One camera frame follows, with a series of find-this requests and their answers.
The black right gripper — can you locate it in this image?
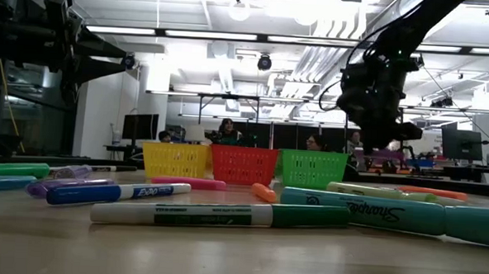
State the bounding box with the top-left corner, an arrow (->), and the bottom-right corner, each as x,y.
334,57 -> 427,158

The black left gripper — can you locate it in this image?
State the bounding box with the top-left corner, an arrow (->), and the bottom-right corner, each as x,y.
43,12 -> 131,105

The pale green highlighter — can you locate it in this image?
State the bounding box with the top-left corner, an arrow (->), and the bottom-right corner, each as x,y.
325,180 -> 471,208

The orange highlighter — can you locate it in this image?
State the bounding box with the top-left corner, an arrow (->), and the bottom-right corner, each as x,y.
396,184 -> 470,202
250,182 -> 278,205

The teal Sharpie highlighter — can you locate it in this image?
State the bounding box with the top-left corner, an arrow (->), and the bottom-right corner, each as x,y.
278,186 -> 489,248

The black cap white marker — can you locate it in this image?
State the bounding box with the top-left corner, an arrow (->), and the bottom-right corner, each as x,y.
89,163 -> 139,174

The blue Expo marker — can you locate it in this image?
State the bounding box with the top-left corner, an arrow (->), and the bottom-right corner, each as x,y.
45,177 -> 192,212

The pink highlighter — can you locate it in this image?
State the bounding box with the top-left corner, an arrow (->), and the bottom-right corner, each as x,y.
150,175 -> 228,192

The green Expo marker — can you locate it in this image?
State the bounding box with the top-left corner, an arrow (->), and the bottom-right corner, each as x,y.
89,195 -> 352,236

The black ceiling spotlight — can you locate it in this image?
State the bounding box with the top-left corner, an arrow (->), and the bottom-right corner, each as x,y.
121,52 -> 137,71
257,54 -> 273,72
430,96 -> 454,109

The black computer monitor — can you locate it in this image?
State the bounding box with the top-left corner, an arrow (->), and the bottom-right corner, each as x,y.
439,127 -> 486,163
121,112 -> 160,142

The green plastic basket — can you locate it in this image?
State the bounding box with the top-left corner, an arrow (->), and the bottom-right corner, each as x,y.
278,149 -> 349,192

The black partition screen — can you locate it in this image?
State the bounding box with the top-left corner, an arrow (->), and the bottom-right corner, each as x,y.
243,122 -> 354,154

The long ceiling light strip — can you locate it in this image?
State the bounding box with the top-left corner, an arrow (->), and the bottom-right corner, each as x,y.
85,25 -> 489,56

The yellow plastic basket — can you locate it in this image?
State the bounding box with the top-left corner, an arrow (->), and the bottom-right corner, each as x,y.
141,141 -> 211,182

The purple slim highlighter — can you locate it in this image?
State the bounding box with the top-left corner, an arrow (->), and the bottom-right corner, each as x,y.
25,175 -> 116,202

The red plastic basket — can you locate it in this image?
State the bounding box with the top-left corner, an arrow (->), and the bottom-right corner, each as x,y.
207,144 -> 281,188

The round white ceiling lamp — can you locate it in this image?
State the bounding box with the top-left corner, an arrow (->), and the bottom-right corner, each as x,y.
226,0 -> 253,23

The teal slim highlighter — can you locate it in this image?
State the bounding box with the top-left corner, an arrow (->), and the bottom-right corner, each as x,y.
0,174 -> 38,196

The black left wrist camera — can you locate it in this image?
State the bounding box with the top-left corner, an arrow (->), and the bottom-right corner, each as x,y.
42,0 -> 74,23

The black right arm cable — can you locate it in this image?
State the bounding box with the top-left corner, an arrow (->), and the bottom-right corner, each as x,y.
316,77 -> 356,115

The yellow hanging cable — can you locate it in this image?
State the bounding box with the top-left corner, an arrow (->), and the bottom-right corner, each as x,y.
0,58 -> 31,154

